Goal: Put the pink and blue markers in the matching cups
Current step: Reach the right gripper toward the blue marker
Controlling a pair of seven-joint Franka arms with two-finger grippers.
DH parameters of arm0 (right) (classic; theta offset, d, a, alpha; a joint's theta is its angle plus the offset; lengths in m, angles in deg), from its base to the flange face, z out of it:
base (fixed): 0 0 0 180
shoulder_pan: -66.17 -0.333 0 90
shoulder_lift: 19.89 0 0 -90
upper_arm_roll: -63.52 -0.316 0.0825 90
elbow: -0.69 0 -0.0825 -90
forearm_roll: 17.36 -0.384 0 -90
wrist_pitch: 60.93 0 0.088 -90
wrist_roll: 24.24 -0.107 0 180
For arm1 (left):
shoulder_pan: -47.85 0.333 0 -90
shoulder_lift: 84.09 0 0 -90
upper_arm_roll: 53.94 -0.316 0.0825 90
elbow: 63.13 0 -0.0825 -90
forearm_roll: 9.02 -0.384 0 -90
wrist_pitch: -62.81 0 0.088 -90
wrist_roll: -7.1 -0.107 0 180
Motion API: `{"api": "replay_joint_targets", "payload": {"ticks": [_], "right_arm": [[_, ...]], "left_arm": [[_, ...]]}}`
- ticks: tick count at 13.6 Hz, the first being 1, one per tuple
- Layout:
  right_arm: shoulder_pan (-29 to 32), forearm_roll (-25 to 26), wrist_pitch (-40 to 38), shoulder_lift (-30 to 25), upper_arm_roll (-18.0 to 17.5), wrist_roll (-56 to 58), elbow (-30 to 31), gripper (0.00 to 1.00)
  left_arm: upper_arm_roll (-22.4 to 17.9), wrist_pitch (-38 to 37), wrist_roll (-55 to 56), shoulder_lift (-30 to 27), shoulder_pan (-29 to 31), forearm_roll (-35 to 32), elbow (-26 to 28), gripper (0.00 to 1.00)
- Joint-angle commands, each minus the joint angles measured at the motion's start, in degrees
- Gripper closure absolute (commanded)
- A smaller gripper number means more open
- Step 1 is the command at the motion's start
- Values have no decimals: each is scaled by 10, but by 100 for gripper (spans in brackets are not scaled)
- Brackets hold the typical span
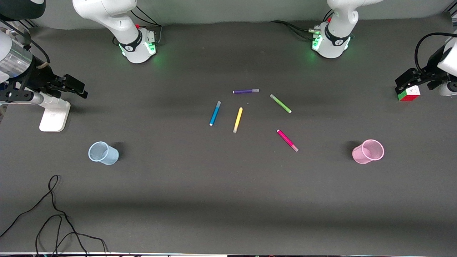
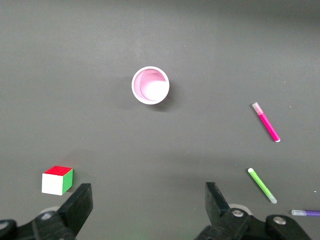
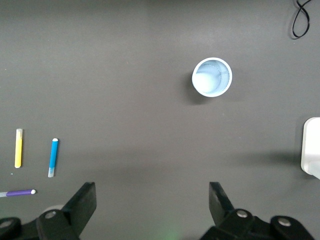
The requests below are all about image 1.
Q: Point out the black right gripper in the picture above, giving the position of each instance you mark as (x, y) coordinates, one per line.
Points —
(38, 77)

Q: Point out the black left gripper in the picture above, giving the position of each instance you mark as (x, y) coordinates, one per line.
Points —
(427, 74)

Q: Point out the pink marker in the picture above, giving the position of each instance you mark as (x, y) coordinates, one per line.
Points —
(287, 140)

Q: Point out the blue marker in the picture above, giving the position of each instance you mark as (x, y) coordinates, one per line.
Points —
(215, 113)

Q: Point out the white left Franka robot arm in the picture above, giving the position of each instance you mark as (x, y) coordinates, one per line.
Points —
(339, 21)

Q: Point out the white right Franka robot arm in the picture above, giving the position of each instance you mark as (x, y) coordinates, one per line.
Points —
(107, 10)

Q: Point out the rubik's cube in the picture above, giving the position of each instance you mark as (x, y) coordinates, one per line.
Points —
(410, 94)

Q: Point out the white plastic device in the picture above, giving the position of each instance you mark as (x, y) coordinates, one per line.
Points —
(54, 116)

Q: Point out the translucent blue cup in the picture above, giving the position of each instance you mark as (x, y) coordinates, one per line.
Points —
(103, 153)

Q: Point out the translucent pink cup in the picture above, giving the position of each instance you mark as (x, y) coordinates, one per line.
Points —
(368, 152)

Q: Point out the green marker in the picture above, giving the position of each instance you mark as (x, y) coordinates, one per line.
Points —
(280, 103)

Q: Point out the purple marker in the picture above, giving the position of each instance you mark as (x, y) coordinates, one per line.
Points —
(245, 91)

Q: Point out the yellow marker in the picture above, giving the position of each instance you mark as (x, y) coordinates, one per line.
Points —
(237, 120)

